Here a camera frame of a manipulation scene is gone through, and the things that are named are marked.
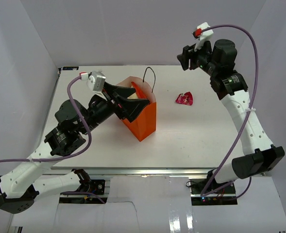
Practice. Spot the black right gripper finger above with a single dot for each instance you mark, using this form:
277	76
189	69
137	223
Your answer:
189	50
184	60

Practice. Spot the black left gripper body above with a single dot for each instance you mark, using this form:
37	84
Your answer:
102	109

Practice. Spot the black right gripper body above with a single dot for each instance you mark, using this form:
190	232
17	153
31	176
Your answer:
201	56

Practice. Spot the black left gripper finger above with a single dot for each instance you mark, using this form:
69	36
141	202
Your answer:
128	109
113	90

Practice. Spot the cassava chips bag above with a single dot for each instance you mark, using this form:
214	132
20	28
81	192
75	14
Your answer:
138	92

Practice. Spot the orange paper bag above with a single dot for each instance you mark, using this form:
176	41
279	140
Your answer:
145	124

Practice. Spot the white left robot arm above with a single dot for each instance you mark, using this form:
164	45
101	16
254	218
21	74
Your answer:
21	187

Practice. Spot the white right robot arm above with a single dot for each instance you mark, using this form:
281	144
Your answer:
218	61

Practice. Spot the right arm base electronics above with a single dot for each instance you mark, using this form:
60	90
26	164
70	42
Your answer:
224	196

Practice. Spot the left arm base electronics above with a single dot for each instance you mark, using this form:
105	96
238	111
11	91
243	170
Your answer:
92	193

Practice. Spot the pink snack packet upper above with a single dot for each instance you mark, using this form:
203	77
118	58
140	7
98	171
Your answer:
185	99

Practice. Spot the blue table label left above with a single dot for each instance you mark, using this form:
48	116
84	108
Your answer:
70	68

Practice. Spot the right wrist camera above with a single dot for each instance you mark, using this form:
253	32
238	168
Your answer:
202	34

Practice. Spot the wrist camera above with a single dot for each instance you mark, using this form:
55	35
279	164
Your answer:
95	80
202	34

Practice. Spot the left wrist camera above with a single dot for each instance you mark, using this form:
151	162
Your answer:
95	80

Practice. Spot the aluminium table frame rail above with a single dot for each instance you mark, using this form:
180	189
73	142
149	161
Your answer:
146	180

